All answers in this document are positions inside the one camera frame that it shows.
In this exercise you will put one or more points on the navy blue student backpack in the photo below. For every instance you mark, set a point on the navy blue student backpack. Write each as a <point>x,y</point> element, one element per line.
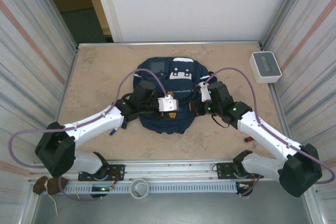
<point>162,125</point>

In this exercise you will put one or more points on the blue white pen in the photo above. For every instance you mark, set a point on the blue white pen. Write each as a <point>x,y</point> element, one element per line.
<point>113,132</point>

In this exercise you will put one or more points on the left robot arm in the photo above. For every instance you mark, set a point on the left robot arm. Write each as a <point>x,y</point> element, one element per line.
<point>86,127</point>

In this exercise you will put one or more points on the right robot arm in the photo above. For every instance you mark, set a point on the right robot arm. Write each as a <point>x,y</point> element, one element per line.
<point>270,134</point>

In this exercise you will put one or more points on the red black small tool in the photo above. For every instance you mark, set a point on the red black small tool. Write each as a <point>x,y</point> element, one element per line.
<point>248,139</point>

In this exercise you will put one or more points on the white grey box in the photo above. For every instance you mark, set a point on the white grey box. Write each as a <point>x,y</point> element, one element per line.
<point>265,64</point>

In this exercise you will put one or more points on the aluminium table edge bar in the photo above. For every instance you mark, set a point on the aluminium table edge bar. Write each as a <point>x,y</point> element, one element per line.
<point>157,43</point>

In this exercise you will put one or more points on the white round cup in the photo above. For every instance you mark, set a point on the white round cup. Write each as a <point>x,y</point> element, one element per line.
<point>140,188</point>

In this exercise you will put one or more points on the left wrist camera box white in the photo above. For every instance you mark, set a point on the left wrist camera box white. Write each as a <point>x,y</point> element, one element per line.
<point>168,103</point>

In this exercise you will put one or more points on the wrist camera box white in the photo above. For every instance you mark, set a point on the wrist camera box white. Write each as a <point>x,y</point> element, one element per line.
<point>203,93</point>
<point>168,103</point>

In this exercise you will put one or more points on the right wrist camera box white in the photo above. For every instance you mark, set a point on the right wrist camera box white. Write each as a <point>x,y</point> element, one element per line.
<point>203,93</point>

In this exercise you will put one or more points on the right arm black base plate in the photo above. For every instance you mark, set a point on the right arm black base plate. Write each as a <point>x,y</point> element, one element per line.
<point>224,170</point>

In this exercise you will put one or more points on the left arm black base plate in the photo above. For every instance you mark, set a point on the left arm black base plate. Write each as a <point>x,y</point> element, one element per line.
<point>116,171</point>

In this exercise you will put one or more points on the cream door frame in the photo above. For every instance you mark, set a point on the cream door frame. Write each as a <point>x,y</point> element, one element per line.
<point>110,6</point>

